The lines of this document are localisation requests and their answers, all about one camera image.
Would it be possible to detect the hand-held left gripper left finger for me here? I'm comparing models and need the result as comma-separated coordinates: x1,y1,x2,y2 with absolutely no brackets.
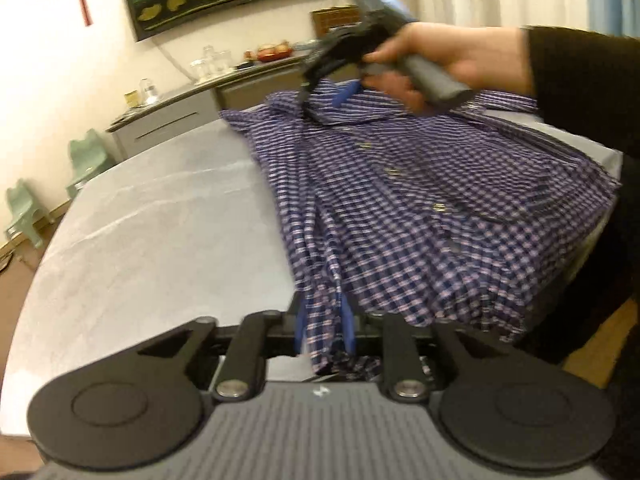
137,304,307,402

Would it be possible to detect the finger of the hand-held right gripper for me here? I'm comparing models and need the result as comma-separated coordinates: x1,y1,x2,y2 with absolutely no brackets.
299,50,346,107
332,80,362,109

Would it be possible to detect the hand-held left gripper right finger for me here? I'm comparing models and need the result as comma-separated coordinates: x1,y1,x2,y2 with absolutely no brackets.
341,296,516,402

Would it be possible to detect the blue plaid shirt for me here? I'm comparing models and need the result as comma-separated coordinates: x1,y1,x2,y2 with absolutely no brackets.
220,77,621,381

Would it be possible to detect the person's right forearm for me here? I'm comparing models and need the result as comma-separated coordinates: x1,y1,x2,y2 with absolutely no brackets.
522,25,640,133

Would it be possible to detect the person's right hand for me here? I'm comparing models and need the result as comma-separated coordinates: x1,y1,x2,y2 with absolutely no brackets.
362,23,533,113

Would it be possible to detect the red fruit bowl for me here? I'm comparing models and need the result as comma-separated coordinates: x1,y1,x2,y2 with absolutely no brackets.
256,40,293,63

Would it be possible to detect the glassware set on tray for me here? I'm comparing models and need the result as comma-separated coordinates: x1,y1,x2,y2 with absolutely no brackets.
189,46,233,85

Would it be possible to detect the grey and brown sideboard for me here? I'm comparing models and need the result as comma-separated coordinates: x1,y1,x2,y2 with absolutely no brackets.
106,45,321,161

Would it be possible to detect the small green plastic chair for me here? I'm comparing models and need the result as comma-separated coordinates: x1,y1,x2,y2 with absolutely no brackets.
4,179,56,248
66,129,118,196

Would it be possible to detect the thin wall cable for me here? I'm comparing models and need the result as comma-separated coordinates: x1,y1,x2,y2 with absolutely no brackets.
150,37,193,83

